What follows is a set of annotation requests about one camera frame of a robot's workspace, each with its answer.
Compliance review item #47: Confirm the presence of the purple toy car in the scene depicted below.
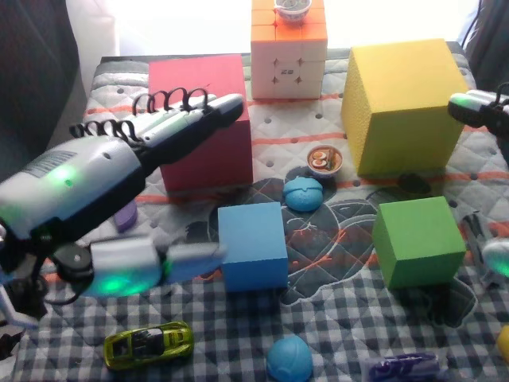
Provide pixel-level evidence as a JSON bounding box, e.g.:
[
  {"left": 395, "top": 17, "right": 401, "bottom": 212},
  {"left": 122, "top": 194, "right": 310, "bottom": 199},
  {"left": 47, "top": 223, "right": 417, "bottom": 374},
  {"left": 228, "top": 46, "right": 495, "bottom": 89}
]
[{"left": 364, "top": 351, "right": 441, "bottom": 382}]

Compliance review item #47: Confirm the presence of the green toy car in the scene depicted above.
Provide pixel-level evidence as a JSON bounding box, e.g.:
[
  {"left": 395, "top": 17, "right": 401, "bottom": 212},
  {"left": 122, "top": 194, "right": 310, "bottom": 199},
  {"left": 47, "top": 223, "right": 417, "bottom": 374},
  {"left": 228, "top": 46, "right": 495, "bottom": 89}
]
[{"left": 103, "top": 321, "right": 195, "bottom": 372}]

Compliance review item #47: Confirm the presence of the yellow foam cube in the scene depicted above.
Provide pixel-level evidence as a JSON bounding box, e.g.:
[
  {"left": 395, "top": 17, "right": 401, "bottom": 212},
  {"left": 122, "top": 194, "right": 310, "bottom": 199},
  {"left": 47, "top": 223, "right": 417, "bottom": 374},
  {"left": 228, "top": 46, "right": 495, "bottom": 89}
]
[{"left": 340, "top": 38, "right": 471, "bottom": 177}]

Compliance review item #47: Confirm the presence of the yellow toy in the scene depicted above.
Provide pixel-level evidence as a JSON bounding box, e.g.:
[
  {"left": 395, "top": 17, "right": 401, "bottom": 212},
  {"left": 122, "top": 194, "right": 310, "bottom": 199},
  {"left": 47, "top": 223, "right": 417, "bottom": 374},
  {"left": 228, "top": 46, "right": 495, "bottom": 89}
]
[{"left": 496, "top": 325, "right": 509, "bottom": 356}]

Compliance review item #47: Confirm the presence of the purple toy piece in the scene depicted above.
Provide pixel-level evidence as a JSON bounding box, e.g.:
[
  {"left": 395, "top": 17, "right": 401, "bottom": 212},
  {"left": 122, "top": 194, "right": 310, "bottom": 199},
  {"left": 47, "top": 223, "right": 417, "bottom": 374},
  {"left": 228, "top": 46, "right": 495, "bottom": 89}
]
[{"left": 114, "top": 200, "right": 138, "bottom": 234}]

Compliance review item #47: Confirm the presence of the toy ramen bowl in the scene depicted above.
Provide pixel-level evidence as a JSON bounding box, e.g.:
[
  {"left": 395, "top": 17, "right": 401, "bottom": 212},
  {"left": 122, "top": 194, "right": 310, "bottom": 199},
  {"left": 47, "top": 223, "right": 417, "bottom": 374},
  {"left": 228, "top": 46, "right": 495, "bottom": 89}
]
[{"left": 305, "top": 144, "right": 343, "bottom": 179}]

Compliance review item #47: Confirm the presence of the grey printed quilt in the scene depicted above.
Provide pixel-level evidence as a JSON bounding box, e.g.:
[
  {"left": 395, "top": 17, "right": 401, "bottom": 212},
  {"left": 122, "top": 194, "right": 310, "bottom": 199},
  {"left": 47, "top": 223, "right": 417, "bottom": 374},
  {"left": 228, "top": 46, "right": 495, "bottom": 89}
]
[{"left": 15, "top": 47, "right": 509, "bottom": 382}]

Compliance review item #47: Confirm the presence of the blue toy half shell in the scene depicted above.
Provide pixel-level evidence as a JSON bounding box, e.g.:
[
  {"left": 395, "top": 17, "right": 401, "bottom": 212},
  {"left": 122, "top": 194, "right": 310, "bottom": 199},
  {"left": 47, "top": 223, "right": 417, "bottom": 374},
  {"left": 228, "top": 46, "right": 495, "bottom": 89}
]
[{"left": 282, "top": 175, "right": 324, "bottom": 212}]

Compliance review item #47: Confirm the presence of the red foam cube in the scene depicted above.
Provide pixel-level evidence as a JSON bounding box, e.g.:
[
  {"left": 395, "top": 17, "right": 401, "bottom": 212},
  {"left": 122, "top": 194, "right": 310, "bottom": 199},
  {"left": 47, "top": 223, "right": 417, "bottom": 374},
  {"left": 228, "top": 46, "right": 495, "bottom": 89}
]
[{"left": 147, "top": 54, "right": 255, "bottom": 192}]

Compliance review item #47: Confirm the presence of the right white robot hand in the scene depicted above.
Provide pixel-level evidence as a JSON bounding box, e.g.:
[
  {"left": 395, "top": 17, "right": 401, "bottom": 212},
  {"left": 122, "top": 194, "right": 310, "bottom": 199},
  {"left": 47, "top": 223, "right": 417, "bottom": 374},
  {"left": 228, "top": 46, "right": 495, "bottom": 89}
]
[{"left": 447, "top": 80, "right": 509, "bottom": 280}]

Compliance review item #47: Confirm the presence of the blue toy dome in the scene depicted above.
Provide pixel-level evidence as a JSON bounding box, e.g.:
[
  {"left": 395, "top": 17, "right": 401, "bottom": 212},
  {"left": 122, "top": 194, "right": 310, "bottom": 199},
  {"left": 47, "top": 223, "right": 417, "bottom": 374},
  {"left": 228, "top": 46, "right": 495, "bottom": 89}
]
[{"left": 266, "top": 334, "right": 313, "bottom": 382}]

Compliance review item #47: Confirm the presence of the small patterned toy bowl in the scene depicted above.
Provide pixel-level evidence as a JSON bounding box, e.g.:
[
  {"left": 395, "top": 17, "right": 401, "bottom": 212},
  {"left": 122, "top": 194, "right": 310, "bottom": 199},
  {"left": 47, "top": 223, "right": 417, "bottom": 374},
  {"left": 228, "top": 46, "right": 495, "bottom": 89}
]
[{"left": 274, "top": 0, "right": 313, "bottom": 26}]

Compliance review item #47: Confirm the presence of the blue foam cube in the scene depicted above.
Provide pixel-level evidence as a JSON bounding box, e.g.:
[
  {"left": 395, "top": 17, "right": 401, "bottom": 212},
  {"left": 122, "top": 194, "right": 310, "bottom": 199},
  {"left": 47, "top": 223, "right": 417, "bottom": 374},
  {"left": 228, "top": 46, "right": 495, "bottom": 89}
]
[{"left": 216, "top": 201, "right": 289, "bottom": 294}]

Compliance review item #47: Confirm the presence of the orange puzzle cube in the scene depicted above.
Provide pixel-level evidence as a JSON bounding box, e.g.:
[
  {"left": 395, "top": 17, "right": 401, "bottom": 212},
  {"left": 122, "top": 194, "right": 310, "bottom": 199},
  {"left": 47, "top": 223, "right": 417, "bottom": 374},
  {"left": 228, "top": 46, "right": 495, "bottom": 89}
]
[{"left": 250, "top": 0, "right": 328, "bottom": 101}]

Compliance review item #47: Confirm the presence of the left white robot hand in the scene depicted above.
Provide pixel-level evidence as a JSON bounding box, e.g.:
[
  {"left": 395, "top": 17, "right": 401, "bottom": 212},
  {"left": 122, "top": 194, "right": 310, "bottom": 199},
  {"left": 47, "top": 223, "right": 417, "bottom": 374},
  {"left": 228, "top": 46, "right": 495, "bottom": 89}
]
[{"left": 0, "top": 85, "right": 246, "bottom": 298}]

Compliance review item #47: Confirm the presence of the green foam cube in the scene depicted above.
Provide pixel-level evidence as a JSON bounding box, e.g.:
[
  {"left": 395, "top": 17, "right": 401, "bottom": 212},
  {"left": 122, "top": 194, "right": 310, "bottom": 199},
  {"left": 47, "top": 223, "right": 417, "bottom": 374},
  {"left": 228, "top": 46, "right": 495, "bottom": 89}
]
[{"left": 371, "top": 195, "right": 468, "bottom": 290}]

